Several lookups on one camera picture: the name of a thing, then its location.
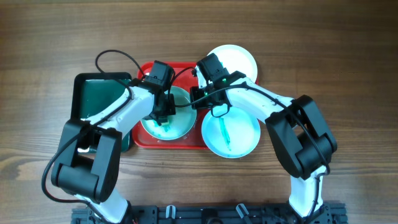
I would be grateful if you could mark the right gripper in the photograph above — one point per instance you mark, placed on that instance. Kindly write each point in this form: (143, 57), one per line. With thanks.
(195, 91)

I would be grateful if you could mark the black tray with green water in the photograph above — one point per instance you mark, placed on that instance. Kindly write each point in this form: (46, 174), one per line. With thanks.
(94, 92)

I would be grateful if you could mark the light blue plate front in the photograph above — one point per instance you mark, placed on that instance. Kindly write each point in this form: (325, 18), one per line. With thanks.
(230, 132)

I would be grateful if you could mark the green sponge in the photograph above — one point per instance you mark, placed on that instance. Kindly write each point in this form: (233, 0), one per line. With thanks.
(165, 126)

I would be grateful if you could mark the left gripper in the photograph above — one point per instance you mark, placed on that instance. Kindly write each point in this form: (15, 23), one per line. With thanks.
(172, 111)

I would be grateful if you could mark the white plate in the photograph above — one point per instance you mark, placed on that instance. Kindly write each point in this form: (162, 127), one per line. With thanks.
(235, 58)

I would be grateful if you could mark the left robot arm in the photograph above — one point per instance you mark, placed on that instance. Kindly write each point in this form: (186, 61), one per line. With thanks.
(86, 164)

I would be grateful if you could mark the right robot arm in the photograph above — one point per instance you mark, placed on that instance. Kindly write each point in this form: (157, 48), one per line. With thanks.
(302, 140)

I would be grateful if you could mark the light blue plate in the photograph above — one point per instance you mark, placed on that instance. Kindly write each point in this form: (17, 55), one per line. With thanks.
(230, 132)
(180, 124)

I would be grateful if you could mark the red plastic tray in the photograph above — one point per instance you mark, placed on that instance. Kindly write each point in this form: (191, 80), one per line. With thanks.
(192, 140)

